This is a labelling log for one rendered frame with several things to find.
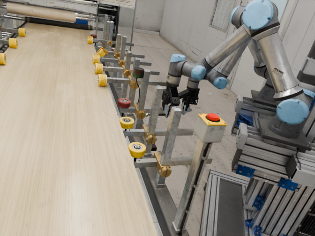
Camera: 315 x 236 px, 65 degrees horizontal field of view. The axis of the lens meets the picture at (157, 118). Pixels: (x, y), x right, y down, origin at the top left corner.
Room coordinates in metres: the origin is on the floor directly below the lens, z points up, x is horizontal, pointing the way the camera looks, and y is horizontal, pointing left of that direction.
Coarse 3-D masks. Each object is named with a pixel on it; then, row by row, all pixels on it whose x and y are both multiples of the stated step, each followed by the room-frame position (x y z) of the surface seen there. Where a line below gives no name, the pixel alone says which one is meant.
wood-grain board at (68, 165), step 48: (48, 48) 2.26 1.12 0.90; (0, 96) 1.17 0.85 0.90; (48, 96) 1.28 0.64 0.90; (96, 96) 1.41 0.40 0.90; (0, 144) 0.79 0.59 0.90; (48, 144) 0.85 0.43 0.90; (96, 144) 0.91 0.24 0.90; (0, 192) 0.56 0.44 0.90; (48, 192) 0.59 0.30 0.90; (96, 192) 0.63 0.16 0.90
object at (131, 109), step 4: (120, 108) 1.41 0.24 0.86; (124, 108) 1.41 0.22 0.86; (128, 108) 1.42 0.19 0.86; (132, 108) 1.43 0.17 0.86; (144, 108) 1.47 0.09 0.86; (148, 108) 1.48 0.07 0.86; (180, 108) 1.59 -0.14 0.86; (124, 112) 1.41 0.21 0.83; (128, 112) 1.42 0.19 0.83; (132, 112) 1.43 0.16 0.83; (148, 112) 1.47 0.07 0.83; (160, 112) 1.51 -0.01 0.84
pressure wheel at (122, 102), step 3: (120, 99) 1.43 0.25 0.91; (123, 99) 1.44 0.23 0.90; (126, 99) 1.45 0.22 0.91; (120, 102) 1.39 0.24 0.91; (123, 102) 1.40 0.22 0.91; (126, 102) 1.41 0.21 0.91; (129, 102) 1.42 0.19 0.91; (120, 105) 1.39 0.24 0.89; (123, 105) 1.38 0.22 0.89; (126, 105) 1.39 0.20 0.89; (129, 105) 1.41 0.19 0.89; (123, 114) 1.42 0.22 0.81
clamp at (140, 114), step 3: (135, 105) 1.46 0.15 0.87; (135, 108) 1.44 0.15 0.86; (135, 111) 1.43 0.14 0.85; (138, 111) 1.40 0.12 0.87; (141, 111) 1.39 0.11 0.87; (144, 111) 1.41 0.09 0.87; (135, 114) 1.42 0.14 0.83; (138, 114) 1.38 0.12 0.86; (141, 114) 1.38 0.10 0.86; (144, 114) 1.39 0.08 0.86; (138, 117) 1.38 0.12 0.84; (141, 117) 1.39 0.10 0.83; (144, 117) 1.39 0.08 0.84
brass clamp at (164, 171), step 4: (156, 152) 1.04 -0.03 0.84; (156, 156) 1.00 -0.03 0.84; (160, 156) 1.01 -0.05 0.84; (160, 164) 0.95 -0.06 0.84; (156, 168) 0.97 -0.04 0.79; (160, 168) 0.93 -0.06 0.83; (164, 168) 0.93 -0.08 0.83; (168, 168) 0.93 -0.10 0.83; (160, 172) 0.92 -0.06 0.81; (164, 172) 0.92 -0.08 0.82; (168, 172) 0.93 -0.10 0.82; (164, 176) 0.92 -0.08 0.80; (168, 176) 0.93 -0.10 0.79
